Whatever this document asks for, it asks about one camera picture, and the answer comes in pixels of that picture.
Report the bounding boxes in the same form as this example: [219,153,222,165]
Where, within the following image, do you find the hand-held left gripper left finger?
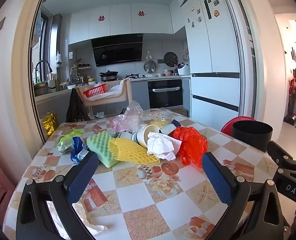
[15,151,100,240]

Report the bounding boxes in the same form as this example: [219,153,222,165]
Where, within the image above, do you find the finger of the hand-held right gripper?
[266,141,296,170]

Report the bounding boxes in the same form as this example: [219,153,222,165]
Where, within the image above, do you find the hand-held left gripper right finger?
[201,152,285,240]

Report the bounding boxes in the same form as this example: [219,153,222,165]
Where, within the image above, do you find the blue snack wrapper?
[70,136,91,165]

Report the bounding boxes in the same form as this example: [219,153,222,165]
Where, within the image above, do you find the green wavy sponge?
[87,131,120,168]

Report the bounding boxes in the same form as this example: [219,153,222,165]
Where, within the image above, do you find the black round bin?
[232,120,273,152]

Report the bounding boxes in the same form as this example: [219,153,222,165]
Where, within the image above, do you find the green wrapper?
[57,129,85,152]

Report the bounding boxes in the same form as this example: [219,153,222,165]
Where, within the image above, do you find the red plastic bag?
[171,126,208,168]

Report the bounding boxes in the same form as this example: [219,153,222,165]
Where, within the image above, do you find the yellow foam net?
[108,138,161,165]

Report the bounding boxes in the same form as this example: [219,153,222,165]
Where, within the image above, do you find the white paper label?
[112,131,133,141]

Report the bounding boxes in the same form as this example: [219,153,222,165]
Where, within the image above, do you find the pink plastic bag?
[110,116,138,133]

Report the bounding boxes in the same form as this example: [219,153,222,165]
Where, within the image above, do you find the white tissue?
[47,200,108,236]
[147,132,183,161]

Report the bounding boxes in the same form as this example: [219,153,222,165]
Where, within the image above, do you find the blue and white carton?
[160,119,182,136]

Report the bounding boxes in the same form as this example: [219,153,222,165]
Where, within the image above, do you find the white paper cup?
[132,124,161,148]

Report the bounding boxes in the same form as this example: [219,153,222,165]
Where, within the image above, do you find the clear plastic bag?
[115,100,145,132]

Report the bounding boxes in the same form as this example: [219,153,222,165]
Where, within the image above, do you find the clear zip bag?
[142,109,174,126]

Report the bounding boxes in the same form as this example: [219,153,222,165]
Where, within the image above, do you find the red stool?
[220,116,257,133]

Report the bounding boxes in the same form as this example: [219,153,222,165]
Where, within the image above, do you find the gold foil bag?
[42,112,58,137]

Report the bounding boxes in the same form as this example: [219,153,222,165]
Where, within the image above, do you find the black hanging bag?
[66,87,90,123]

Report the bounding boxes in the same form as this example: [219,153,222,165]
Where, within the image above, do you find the red plastic basket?
[82,84,107,98]

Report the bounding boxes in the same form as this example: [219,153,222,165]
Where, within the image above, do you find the white plastic bag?
[105,84,125,98]

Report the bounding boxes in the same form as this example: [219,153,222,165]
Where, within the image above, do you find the beige plastic cart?
[75,79,132,114]

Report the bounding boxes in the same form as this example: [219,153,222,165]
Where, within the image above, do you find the metal pot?
[34,80,50,96]

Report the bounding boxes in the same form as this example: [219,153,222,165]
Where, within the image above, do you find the black built-in oven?
[147,79,183,109]

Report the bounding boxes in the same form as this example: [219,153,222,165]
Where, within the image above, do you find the spice rack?
[72,64,92,84]

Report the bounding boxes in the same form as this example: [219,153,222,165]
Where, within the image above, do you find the black wok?
[99,70,119,82]

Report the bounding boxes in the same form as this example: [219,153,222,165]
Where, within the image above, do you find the white rice cooker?
[177,62,191,76]

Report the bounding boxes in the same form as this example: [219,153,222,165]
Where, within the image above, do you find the dark kitchen faucet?
[34,60,53,84]

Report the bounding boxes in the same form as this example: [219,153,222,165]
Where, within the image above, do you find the white refrigerator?
[180,0,241,121]

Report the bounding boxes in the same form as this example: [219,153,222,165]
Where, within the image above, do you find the round metal steamer rack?
[144,60,156,73]

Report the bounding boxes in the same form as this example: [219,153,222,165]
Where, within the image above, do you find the round dark divided plate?
[163,52,179,67]

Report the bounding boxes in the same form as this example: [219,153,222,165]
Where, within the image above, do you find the black range hood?
[91,34,144,67]

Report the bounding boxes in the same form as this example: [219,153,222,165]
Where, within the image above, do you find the group of fridge magnets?
[186,0,224,29]

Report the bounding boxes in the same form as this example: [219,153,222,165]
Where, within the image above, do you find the white wall cabinets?
[68,3,174,45]

